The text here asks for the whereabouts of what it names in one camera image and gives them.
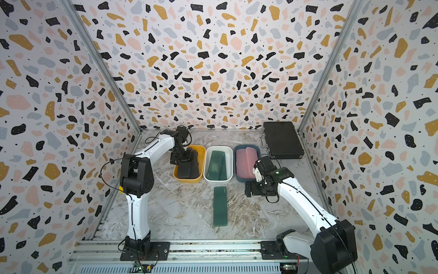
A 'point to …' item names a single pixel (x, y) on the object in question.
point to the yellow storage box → (202, 152)
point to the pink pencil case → (246, 160)
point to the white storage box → (228, 157)
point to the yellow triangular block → (121, 188)
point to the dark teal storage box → (240, 146)
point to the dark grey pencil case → (187, 169)
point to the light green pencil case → (217, 168)
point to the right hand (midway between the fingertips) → (253, 191)
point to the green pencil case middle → (220, 206)
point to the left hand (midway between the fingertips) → (188, 162)
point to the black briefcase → (282, 140)
